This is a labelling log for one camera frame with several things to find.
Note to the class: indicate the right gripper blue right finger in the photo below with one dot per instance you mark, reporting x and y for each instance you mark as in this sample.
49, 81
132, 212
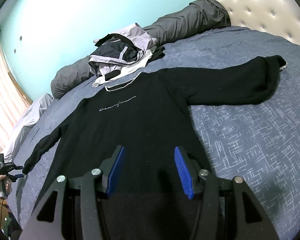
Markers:
188, 172

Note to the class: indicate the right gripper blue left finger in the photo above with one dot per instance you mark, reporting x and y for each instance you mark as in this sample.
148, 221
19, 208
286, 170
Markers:
111, 169

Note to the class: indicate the black long-sleeve sweater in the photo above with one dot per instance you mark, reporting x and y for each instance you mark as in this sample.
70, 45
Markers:
149, 115

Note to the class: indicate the light grey bedsheet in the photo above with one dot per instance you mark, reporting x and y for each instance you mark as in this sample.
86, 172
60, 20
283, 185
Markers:
23, 127

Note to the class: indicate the pink striped curtain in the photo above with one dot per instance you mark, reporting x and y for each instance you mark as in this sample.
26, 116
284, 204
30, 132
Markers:
12, 104

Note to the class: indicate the grey white black jacket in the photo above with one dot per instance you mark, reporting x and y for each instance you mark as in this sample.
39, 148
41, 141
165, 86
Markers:
123, 52

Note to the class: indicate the dark grey rolled duvet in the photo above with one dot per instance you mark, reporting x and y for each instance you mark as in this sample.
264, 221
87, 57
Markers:
198, 17

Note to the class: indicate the cream tufted headboard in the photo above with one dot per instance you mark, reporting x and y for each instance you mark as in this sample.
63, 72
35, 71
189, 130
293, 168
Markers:
277, 17

